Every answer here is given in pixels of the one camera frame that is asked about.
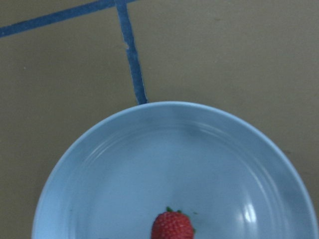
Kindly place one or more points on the red strawberry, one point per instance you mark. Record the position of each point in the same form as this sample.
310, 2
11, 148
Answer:
172, 225

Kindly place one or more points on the blue round plate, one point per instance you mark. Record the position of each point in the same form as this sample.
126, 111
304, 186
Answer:
227, 176

